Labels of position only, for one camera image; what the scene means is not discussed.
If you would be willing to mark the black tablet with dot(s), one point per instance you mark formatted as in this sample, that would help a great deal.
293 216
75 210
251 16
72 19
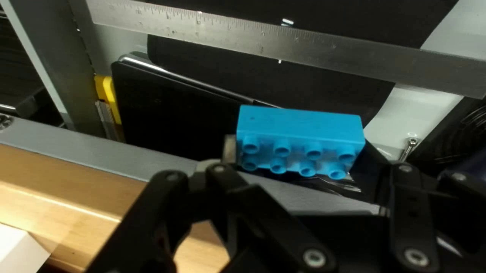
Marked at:
176 110

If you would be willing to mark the black flat case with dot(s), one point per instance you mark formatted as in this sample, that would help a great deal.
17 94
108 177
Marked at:
252 75

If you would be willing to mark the small white box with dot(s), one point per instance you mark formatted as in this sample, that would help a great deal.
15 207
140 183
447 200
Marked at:
20 250

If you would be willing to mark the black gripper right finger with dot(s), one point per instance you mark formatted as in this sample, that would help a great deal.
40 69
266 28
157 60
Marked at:
430 216

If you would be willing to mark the grey metal open drawer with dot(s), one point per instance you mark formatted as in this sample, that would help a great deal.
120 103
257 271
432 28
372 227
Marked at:
404 110

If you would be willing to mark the blue toy building brick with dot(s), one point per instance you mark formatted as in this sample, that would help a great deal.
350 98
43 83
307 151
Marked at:
298 129

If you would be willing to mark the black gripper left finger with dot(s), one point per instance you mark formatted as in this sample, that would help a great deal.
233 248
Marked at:
243 227

